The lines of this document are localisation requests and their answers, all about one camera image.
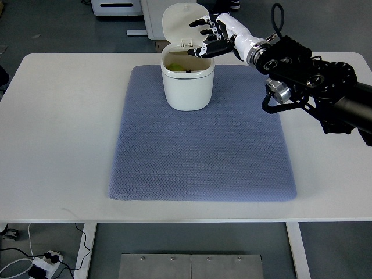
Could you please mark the chair caster wheel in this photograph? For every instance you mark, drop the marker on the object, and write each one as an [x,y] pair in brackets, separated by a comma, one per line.
[7,233]

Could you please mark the blue textured mat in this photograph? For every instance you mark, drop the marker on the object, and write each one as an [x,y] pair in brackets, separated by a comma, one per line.
[229,151]

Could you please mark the white cabinet base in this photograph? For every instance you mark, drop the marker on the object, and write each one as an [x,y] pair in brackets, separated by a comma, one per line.
[152,12]

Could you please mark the grey metal floor plate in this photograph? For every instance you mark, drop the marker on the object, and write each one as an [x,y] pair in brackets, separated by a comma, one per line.
[190,266]

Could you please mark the white trash bin with lid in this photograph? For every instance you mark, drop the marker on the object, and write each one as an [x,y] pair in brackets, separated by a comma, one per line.
[191,89]

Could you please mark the yellow lemon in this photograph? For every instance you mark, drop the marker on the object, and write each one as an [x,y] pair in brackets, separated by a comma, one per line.
[175,67]

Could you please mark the white appliance with slot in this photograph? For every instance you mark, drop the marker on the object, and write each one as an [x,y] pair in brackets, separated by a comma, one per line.
[116,8]

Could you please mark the dark object at left edge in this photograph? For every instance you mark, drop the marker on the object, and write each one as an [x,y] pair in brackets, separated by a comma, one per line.
[4,79]

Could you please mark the white power strip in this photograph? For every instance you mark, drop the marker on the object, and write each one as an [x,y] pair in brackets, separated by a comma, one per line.
[46,266]

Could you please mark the right white table leg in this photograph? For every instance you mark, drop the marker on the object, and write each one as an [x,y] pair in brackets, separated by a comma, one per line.
[298,250]

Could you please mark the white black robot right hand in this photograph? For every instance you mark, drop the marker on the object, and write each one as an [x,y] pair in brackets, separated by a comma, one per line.
[226,34]

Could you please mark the left white table leg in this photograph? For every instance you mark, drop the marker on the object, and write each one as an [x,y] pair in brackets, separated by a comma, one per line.
[84,255]

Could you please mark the white table leg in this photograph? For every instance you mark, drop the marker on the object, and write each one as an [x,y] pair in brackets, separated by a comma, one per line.
[84,255]
[298,250]

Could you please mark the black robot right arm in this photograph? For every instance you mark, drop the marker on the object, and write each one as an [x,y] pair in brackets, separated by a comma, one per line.
[328,91]

